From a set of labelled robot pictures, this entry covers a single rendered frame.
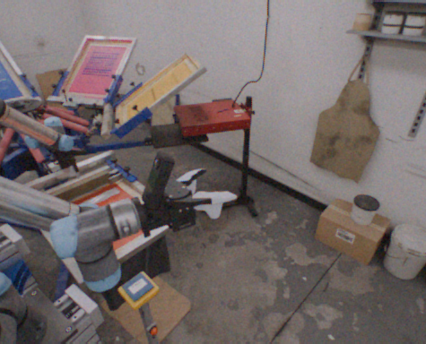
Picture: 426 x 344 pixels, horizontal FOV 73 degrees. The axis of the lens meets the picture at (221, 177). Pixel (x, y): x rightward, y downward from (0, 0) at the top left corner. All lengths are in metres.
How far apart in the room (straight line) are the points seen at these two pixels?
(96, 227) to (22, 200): 0.17
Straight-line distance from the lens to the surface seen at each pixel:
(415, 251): 2.66
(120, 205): 0.60
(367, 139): 2.67
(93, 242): 0.59
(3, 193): 0.68
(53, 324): 1.02
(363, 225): 2.79
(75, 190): 1.88
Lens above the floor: 2.06
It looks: 35 degrees down
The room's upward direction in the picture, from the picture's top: straight up
